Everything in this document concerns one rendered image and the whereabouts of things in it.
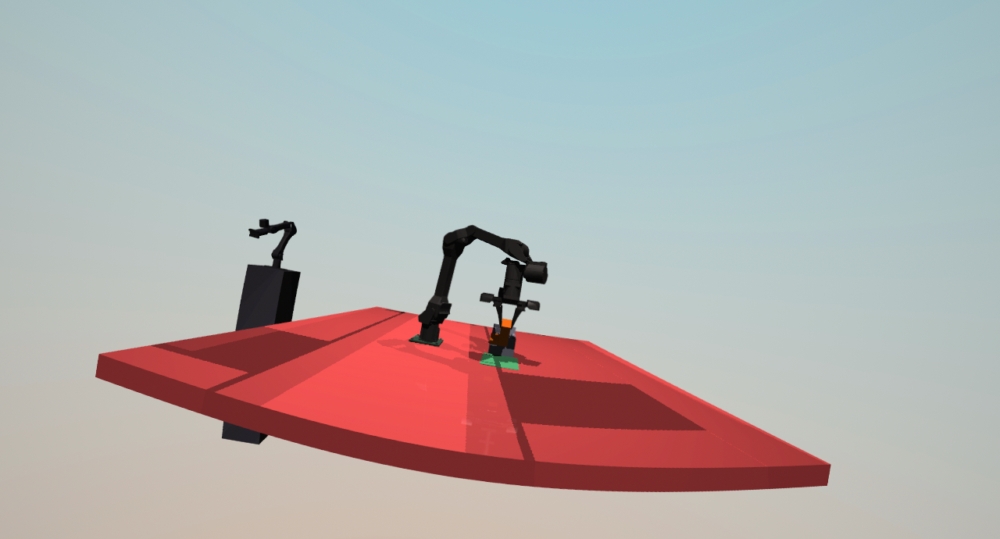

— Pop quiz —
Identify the orange l-shaped part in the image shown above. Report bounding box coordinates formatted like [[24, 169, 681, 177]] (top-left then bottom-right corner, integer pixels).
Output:
[[489, 319, 512, 347]]

